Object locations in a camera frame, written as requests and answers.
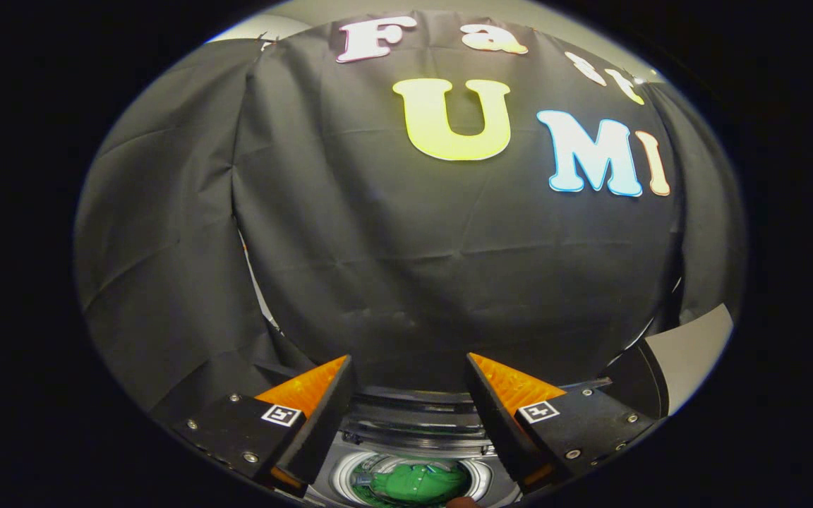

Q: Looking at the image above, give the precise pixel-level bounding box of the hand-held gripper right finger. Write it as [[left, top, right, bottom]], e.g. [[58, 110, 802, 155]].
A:
[[465, 352, 658, 495]]

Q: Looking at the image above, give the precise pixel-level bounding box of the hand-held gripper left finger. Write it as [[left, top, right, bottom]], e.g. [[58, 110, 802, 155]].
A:
[[170, 355, 358, 495]]

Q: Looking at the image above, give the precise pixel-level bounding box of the grey washing machine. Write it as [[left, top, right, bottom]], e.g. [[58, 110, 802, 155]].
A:
[[306, 385, 522, 508]]

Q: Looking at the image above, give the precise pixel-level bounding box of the dark washing machine lid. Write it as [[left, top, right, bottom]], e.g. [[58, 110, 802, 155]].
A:
[[342, 386, 495, 456]]

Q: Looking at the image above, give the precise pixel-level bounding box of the green polo shirt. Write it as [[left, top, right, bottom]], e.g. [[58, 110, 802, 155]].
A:
[[370, 462, 471, 504]]

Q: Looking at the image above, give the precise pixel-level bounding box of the black backdrop cloth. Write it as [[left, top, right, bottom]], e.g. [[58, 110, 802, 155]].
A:
[[73, 11, 746, 424]]

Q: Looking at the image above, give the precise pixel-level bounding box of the beige cabinet with dark top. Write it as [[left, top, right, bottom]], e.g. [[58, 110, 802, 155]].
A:
[[601, 303, 734, 417]]

